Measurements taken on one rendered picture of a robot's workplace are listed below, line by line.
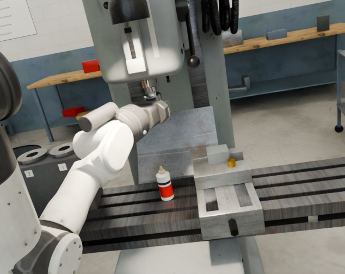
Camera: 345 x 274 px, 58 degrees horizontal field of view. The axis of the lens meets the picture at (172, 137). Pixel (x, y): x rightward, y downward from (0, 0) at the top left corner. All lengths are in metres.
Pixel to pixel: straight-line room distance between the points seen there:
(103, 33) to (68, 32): 4.63
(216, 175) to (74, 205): 0.40
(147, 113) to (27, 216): 0.42
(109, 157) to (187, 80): 0.68
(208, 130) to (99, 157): 0.70
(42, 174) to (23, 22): 4.76
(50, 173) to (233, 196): 0.53
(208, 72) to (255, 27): 3.92
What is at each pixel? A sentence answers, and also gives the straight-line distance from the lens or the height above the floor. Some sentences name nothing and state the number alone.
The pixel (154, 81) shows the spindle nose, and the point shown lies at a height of 1.29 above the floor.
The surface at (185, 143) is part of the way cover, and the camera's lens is 1.23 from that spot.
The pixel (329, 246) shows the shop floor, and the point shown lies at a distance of 2.19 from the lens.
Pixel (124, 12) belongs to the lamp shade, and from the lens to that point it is 0.59.
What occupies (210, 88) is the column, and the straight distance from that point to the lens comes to 1.22.
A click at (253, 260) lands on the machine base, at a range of 1.79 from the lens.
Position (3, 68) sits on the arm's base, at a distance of 0.36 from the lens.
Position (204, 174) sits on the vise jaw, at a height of 1.04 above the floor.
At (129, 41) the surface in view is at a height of 1.41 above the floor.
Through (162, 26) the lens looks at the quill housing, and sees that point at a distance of 0.73.
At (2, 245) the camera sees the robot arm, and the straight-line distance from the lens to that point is 0.44.
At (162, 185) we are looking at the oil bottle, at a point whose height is 0.98.
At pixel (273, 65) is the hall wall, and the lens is 5.23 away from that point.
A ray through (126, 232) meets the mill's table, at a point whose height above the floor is 0.91.
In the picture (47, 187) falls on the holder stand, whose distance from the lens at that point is 1.02.
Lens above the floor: 1.45
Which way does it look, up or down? 21 degrees down
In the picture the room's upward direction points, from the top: 11 degrees counter-clockwise
